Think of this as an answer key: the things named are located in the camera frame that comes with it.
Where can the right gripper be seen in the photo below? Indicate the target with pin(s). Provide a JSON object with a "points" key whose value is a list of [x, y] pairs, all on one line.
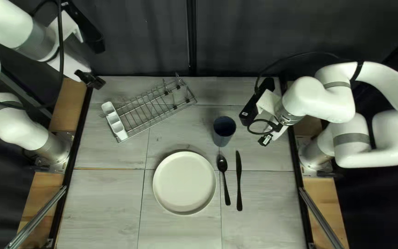
{"points": [[271, 102]]}

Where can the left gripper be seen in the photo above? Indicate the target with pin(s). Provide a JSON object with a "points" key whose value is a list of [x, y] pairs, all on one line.
{"points": [[69, 58]]}

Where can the black spoon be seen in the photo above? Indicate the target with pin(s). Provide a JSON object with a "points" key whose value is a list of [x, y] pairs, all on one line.
{"points": [[222, 163]]}

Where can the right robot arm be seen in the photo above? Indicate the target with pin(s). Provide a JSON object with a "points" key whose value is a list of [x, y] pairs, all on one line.
{"points": [[323, 96]]}

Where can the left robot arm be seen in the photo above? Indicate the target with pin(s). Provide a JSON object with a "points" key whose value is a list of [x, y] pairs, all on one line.
{"points": [[12, 128]]}

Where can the dark blue cup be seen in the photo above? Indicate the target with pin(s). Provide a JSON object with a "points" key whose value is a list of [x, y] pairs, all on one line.
{"points": [[224, 138]]}

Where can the black knife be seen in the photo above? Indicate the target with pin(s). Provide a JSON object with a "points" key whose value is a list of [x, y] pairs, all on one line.
{"points": [[238, 173]]}

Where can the pale round plate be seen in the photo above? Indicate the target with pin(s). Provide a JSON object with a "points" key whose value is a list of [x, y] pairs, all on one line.
{"points": [[184, 183]]}

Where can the white cutlery holder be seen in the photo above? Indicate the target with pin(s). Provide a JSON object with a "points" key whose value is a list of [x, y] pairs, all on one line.
{"points": [[114, 121]]}

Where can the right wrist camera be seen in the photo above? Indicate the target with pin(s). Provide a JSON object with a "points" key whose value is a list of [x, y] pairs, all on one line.
{"points": [[249, 110]]}

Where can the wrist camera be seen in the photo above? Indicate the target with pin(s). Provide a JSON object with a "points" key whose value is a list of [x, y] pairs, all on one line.
{"points": [[88, 33], [249, 110]]}

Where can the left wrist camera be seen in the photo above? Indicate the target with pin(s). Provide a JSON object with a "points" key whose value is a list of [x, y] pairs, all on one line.
{"points": [[88, 33]]}

